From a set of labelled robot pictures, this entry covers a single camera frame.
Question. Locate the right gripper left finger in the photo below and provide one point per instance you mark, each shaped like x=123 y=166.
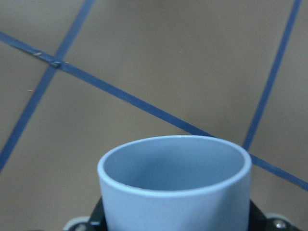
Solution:
x=95 y=222

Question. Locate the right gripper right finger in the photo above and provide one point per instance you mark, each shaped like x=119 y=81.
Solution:
x=259 y=221

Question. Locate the light blue plastic cup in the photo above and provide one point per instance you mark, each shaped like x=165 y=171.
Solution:
x=176 y=183

